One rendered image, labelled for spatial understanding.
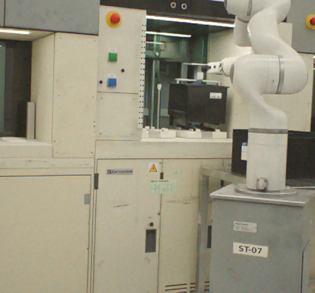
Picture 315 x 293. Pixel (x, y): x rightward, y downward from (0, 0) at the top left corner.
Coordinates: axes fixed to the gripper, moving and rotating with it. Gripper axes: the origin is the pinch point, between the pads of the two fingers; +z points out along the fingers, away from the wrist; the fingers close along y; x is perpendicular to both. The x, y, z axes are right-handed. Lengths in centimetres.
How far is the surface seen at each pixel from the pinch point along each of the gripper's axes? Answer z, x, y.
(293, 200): -104, -44, -29
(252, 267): -97, -64, -36
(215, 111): 3.2, -19.4, 5.1
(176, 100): 13.5, -15.1, -10.2
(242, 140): -42, -30, -7
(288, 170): -61, -40, 1
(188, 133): 1.4, -30.3, -9.4
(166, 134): 1.3, -30.8, -20.7
